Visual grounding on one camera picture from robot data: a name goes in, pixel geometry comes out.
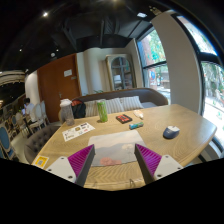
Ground black and orange backpack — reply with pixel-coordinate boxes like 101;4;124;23
72;100;86;118

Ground clear plastic water bottle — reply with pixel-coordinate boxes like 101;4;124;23
60;99;74;126

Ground brown wooden door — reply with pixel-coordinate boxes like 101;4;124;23
37;54;81;122

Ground blue and white computer mouse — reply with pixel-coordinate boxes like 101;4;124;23
163;126;180;139

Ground striped cushion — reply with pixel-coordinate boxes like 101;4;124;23
106;96;143;114
85;100;98;117

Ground blue upholstered white chair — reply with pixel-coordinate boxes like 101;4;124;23
0;125;16;160

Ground small cream wrapped packet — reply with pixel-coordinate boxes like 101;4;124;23
133;110;144;119

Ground striped cushion right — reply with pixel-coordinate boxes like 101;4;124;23
106;96;143;114

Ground grey curved sofa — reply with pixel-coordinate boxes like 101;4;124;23
77;88;168;117

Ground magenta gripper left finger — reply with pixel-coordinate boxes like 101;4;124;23
46;143;96;188

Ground striped cushion left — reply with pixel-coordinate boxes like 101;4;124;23
85;100;98;117

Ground white printed menu sheet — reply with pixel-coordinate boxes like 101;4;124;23
62;122;94;141

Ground white dining chair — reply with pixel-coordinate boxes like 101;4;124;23
29;103;47;130

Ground green drinking bottle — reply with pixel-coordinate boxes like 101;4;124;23
97;100;108;122

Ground arched wooden display cabinet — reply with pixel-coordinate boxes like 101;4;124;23
105;54;136;90

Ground yellow QR code sticker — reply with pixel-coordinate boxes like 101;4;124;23
33;156;49;168

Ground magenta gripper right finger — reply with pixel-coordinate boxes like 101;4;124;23
134;143;184;185

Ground black and red card box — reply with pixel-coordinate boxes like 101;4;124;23
116;114;132;124

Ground grey tufted armchair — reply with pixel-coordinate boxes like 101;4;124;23
24;125;59;164

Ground seated person in white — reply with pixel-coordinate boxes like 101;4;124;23
24;98;36;124

